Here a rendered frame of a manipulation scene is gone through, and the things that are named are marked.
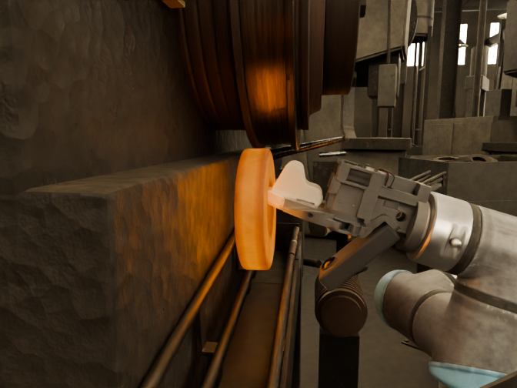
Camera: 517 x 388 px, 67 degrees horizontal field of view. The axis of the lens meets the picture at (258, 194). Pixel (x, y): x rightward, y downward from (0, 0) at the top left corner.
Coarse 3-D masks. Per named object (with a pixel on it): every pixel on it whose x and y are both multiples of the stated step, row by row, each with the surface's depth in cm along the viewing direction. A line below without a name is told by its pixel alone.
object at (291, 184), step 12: (288, 168) 48; (300, 168) 48; (276, 180) 49; (288, 180) 48; (300, 180) 48; (276, 192) 48; (288, 192) 48; (300, 192) 48; (312, 192) 48; (276, 204) 48; (312, 204) 48
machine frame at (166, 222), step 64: (0, 0) 23; (64, 0) 28; (128, 0) 38; (0, 64) 24; (64, 64) 28; (128, 64) 38; (0, 128) 24; (64, 128) 28; (128, 128) 38; (192, 128) 58; (0, 192) 25; (64, 192) 24; (128, 192) 27; (192, 192) 41; (0, 256) 26; (64, 256) 25; (128, 256) 27; (192, 256) 41; (0, 320) 26; (64, 320) 26; (128, 320) 27; (0, 384) 27; (64, 384) 26; (128, 384) 27; (192, 384) 42
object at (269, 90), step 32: (256, 0) 46; (288, 0) 45; (256, 32) 48; (288, 32) 46; (256, 64) 50; (288, 64) 48; (256, 96) 53; (288, 96) 52; (256, 128) 59; (288, 128) 59
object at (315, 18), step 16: (304, 0) 48; (320, 0) 50; (304, 16) 48; (320, 16) 51; (304, 32) 49; (320, 32) 52; (304, 48) 50; (320, 48) 53; (304, 64) 52; (320, 64) 55; (304, 80) 53; (320, 80) 57; (304, 96) 56; (320, 96) 61; (304, 112) 59; (304, 128) 66
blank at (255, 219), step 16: (240, 160) 46; (256, 160) 46; (272, 160) 54; (240, 176) 45; (256, 176) 44; (272, 176) 54; (240, 192) 44; (256, 192) 44; (240, 208) 44; (256, 208) 43; (272, 208) 54; (240, 224) 44; (256, 224) 44; (272, 224) 54; (240, 240) 44; (256, 240) 44; (272, 240) 53; (240, 256) 46; (256, 256) 46; (272, 256) 53
